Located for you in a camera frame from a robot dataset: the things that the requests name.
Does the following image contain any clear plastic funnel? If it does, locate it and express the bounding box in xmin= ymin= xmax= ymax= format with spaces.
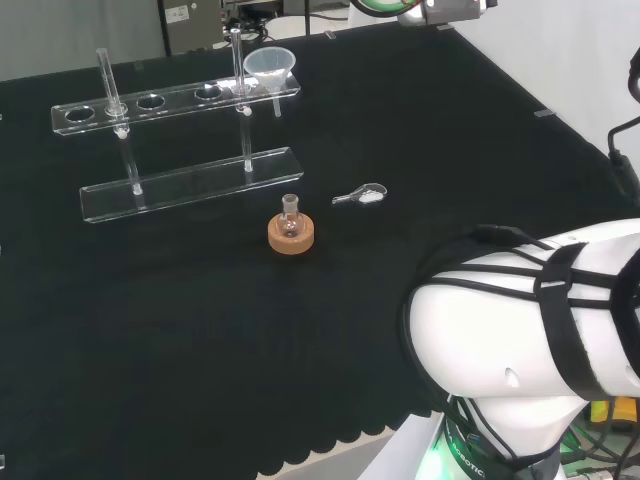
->
xmin=243 ymin=47 xmax=297 ymax=119

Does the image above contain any glass weighing funnel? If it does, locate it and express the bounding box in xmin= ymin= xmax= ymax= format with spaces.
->
xmin=331 ymin=182 xmax=389 ymax=207

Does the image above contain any clear acrylic funnel stand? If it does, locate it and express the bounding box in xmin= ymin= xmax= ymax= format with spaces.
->
xmin=49 ymin=27 xmax=305 ymax=225

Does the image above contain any small round-bottom glass flask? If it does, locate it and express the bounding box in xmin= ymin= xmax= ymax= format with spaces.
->
xmin=279 ymin=193 xmax=303 ymax=239

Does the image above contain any black bench cloth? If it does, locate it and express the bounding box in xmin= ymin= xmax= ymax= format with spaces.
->
xmin=0 ymin=19 xmax=640 ymax=480

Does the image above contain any pale white board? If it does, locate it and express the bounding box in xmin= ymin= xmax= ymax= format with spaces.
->
xmin=369 ymin=413 xmax=449 ymax=480

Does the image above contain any grey cabinet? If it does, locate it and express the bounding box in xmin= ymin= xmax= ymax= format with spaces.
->
xmin=157 ymin=0 xmax=227 ymax=57

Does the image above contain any yellow stop button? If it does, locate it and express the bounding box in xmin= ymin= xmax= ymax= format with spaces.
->
xmin=589 ymin=397 xmax=640 ymax=424

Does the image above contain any cork ring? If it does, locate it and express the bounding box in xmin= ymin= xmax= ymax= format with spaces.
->
xmin=267 ymin=212 xmax=317 ymax=258

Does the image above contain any green cable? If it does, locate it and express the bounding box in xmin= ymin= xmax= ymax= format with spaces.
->
xmin=355 ymin=0 xmax=426 ymax=14

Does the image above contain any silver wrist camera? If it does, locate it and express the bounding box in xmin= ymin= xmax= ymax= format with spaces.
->
xmin=397 ymin=0 xmax=499 ymax=27

